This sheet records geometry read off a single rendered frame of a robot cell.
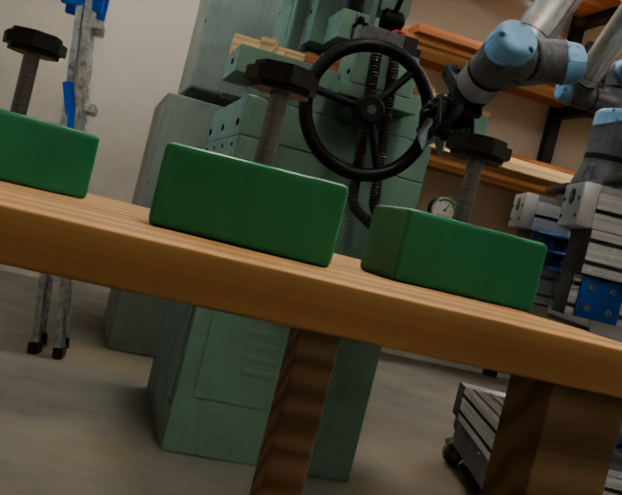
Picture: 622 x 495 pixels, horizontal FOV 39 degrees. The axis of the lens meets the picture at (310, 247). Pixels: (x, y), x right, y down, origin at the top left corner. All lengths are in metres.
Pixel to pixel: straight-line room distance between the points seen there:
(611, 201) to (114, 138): 2.99
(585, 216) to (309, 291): 1.47
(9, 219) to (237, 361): 1.60
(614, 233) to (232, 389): 0.87
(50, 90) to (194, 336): 2.64
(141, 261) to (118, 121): 4.04
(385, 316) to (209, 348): 1.55
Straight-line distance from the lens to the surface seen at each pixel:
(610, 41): 2.59
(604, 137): 2.40
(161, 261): 0.37
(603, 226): 1.84
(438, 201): 1.97
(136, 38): 4.45
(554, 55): 1.57
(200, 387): 1.96
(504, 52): 1.50
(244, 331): 1.94
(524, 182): 4.39
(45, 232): 0.37
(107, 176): 4.40
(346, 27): 2.12
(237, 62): 1.93
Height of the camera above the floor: 0.55
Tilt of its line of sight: 1 degrees down
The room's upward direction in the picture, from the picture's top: 14 degrees clockwise
